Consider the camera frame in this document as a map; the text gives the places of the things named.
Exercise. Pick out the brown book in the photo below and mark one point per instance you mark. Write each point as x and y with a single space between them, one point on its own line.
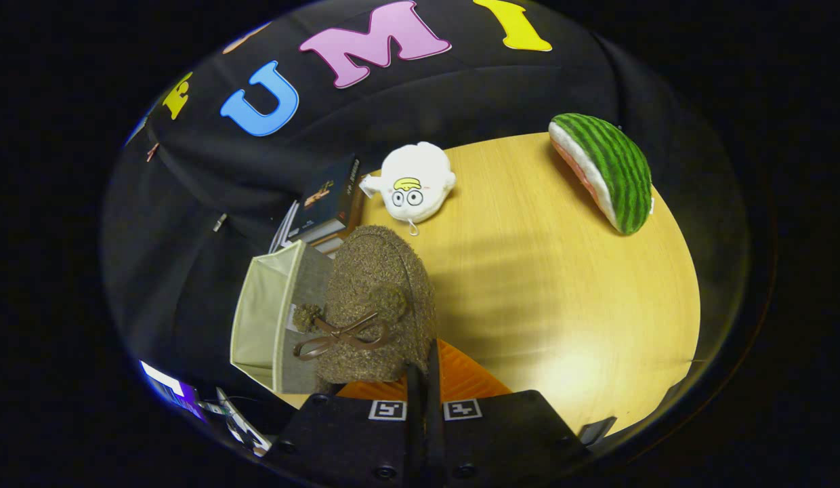
335 242

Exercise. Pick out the pink clip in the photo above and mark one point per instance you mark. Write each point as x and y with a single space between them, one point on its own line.
152 152

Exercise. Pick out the grey fabric storage box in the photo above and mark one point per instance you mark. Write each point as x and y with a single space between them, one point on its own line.
257 318

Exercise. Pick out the lit screen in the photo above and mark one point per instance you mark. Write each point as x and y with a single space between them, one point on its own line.
166 390

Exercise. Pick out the small white device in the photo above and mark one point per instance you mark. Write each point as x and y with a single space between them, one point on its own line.
244 427

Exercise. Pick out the dark hardcover book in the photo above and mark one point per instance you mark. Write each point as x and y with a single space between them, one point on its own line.
325 196

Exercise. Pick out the white book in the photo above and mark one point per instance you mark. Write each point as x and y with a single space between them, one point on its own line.
283 230

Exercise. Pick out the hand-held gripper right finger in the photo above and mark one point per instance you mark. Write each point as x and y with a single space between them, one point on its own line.
501 440

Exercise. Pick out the white plush toy with eyes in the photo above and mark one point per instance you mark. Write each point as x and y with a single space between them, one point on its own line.
416 166

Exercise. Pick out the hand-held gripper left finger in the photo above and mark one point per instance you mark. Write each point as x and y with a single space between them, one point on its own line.
352 440

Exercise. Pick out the black backdrop cloth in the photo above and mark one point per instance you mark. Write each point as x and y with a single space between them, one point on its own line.
494 95

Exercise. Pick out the watermelon slice plush toy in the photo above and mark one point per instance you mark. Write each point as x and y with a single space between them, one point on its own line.
616 169

